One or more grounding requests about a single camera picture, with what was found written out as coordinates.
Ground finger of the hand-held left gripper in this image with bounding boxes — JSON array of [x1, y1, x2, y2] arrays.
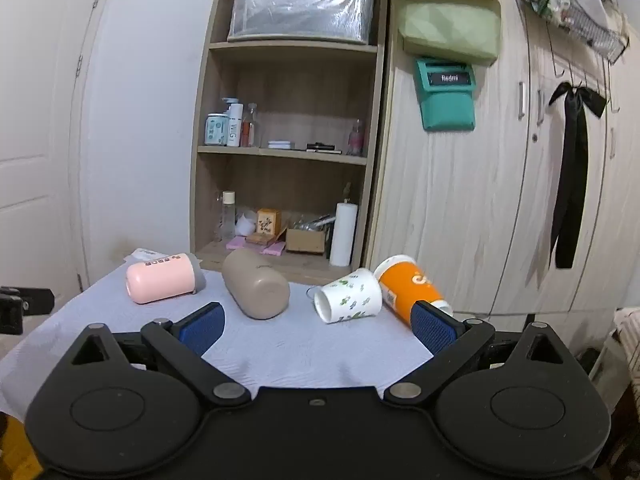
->
[[0, 287, 55, 335]]

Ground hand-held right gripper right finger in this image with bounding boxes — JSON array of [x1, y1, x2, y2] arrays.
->
[[384, 301, 571, 406]]

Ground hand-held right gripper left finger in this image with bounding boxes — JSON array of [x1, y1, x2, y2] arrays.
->
[[70, 302, 251, 407]]

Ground orange paper cup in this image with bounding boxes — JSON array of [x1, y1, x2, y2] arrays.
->
[[373, 254, 454, 334]]

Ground pink cup with grey lid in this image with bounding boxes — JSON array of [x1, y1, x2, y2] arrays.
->
[[125, 252, 207, 305]]

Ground beige cup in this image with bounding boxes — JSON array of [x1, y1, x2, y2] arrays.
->
[[221, 249, 291, 321]]

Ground white cactus print cup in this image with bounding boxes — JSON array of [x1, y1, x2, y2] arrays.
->
[[314, 267, 384, 325]]

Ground light blue table cloth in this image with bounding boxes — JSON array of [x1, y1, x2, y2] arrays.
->
[[0, 259, 437, 422]]

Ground pink packets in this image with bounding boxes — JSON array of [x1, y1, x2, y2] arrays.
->
[[225, 237, 287, 256]]

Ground white crumpled bag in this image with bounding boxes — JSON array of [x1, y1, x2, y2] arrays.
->
[[235, 210, 259, 237]]

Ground clear bottle with cream cap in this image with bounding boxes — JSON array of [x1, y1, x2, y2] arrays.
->
[[219, 190, 236, 244]]

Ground yellow patterned box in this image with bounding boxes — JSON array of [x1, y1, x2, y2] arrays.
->
[[256, 208, 282, 237]]

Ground white paper towel roll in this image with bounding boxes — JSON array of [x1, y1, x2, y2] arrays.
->
[[328, 199, 359, 268]]

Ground cardboard box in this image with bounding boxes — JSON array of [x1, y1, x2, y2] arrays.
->
[[284, 226, 329, 255]]

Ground light wooden wardrobe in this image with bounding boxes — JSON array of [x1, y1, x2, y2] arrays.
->
[[369, 0, 640, 322]]

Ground white door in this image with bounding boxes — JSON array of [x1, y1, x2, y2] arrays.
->
[[0, 0, 112, 311]]

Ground teal and white jar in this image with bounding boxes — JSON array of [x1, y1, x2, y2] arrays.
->
[[204, 113, 230, 147]]

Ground pink glass bottle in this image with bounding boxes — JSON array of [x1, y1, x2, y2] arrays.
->
[[347, 118, 365, 156]]

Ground white pump bottle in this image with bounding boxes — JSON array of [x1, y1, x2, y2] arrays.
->
[[222, 97, 245, 148]]

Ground reddish glass bottle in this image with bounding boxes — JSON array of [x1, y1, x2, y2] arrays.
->
[[241, 103, 260, 149]]

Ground black ribbon bow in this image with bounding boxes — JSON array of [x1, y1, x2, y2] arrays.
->
[[548, 81, 609, 270]]

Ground teal box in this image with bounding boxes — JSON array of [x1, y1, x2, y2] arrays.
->
[[413, 56, 477, 132]]

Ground wooden shelf unit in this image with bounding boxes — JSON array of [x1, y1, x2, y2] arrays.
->
[[189, 0, 390, 286]]

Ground green cushion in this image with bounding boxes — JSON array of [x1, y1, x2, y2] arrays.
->
[[397, 0, 502, 66]]

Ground grey plastic-wrapped storage box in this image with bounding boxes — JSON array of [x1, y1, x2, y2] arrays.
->
[[227, 0, 375, 44]]

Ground black wire basket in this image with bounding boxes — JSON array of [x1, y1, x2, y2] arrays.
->
[[518, 0, 630, 65]]

